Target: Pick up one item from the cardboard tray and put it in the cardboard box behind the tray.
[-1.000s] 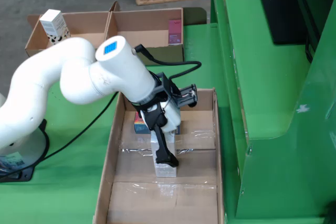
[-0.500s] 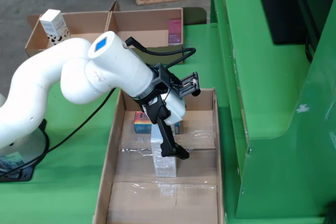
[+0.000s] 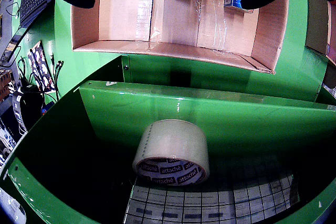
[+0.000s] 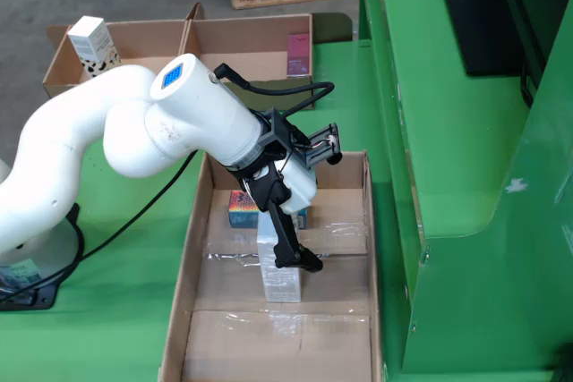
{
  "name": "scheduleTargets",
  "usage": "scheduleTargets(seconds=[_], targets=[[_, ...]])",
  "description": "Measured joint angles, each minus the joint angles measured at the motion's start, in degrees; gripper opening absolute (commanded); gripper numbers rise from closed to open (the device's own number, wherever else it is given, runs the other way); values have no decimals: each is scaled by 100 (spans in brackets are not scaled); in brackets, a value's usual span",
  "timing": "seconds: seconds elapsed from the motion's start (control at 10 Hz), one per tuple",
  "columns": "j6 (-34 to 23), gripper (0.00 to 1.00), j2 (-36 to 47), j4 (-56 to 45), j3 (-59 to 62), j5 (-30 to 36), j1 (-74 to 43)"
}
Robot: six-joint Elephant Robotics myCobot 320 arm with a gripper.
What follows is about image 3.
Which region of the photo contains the clear packing tape roll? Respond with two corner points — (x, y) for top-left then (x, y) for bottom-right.
(132, 119), (211, 187)

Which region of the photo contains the black plug cable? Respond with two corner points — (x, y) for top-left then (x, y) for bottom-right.
(55, 60), (65, 101)
(50, 54), (59, 101)

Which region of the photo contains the black electronic device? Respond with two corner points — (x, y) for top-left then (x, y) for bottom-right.
(19, 84), (45, 130)

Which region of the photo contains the large open cardboard tray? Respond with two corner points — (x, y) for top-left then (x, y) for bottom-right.
(70, 0), (290, 74)

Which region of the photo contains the gridded paper sheet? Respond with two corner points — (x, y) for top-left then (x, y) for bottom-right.
(122, 174), (300, 224)

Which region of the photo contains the divided cardboard box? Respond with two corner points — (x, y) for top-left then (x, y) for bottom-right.
(304, 0), (336, 67)

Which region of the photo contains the printed photo sheet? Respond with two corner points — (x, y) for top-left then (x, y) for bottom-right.
(27, 40), (56, 91)

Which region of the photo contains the black laptop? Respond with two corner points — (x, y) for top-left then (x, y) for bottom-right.
(0, 0), (53, 67)

